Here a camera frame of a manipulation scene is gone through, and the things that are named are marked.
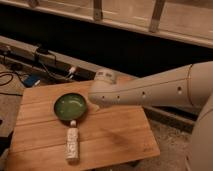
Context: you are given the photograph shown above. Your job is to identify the green ceramic bowl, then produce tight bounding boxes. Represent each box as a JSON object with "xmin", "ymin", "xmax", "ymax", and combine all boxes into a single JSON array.
[{"xmin": 54, "ymin": 93, "xmax": 87, "ymax": 121}]

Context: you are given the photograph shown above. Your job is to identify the metal rail beam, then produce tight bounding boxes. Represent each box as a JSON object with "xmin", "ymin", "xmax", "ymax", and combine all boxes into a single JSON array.
[{"xmin": 0, "ymin": 36, "xmax": 103, "ymax": 74}]

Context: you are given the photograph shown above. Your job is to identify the white plastic bottle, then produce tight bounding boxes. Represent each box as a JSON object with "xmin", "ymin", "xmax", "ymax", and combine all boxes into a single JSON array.
[{"xmin": 66, "ymin": 120, "xmax": 79, "ymax": 162}]

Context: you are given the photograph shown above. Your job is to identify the black cable on floor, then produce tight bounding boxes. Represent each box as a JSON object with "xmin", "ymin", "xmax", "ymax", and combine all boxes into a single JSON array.
[{"xmin": 0, "ymin": 71, "xmax": 24, "ymax": 98}]

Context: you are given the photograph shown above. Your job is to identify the black clamp device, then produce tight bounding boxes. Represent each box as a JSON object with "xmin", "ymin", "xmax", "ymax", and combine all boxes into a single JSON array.
[{"xmin": 35, "ymin": 45, "xmax": 50, "ymax": 55}]

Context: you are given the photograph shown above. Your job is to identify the white plug connector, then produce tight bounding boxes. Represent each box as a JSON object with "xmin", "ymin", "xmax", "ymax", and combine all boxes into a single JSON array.
[{"xmin": 68, "ymin": 66, "xmax": 77, "ymax": 74}]

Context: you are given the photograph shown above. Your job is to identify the wooden table board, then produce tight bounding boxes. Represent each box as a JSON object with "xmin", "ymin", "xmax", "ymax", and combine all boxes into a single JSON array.
[{"xmin": 5, "ymin": 81, "xmax": 160, "ymax": 171}]

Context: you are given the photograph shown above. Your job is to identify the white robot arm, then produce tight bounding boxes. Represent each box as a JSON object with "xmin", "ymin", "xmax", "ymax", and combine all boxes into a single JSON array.
[{"xmin": 88, "ymin": 61, "xmax": 213, "ymax": 171}]

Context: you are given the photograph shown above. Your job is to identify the blue box on floor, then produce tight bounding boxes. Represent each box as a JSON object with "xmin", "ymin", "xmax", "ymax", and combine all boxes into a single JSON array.
[{"xmin": 23, "ymin": 75, "xmax": 40, "ymax": 88}]

